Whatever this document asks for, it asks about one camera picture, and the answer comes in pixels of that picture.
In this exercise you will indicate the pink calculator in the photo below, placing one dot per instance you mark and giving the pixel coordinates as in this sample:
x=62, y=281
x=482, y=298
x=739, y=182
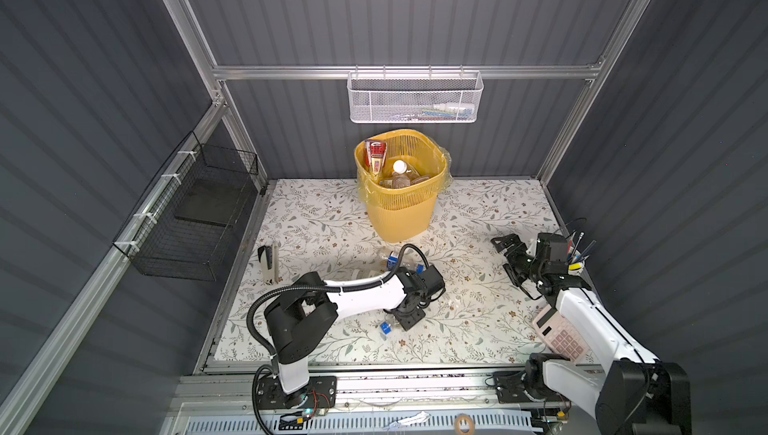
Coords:
x=559, y=335

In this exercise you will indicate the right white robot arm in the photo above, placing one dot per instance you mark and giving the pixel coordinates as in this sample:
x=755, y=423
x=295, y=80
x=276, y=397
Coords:
x=635, y=392

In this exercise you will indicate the red yellow tea bottle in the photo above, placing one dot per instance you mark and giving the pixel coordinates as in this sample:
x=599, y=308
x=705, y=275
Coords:
x=375, y=157

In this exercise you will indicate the yellow bin liner bag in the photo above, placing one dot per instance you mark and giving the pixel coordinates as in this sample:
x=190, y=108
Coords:
x=419, y=151

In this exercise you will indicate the tape roll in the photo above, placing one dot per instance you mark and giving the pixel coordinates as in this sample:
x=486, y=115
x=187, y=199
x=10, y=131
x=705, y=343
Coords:
x=464, y=425

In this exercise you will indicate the black wire side basket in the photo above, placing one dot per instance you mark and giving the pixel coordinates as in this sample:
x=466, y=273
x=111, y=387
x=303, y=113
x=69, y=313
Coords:
x=195, y=215

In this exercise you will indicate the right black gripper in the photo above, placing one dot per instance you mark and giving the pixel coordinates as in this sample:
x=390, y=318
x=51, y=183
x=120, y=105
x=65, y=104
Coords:
x=512, y=255

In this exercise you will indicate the white tube in basket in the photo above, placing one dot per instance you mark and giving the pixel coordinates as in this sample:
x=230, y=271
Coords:
x=461, y=110

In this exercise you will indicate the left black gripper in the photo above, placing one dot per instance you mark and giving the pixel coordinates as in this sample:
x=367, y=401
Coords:
x=411, y=323

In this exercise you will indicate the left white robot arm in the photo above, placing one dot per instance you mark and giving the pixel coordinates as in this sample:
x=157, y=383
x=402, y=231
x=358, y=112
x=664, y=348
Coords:
x=302, y=315

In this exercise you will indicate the floral table mat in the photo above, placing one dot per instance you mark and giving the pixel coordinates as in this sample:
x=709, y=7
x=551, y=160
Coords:
x=322, y=226

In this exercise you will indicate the yellow plastic waste bin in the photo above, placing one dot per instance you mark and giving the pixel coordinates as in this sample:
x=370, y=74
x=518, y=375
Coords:
x=395, y=226

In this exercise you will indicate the white wire wall basket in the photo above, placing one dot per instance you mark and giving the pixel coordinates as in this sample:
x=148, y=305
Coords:
x=408, y=96

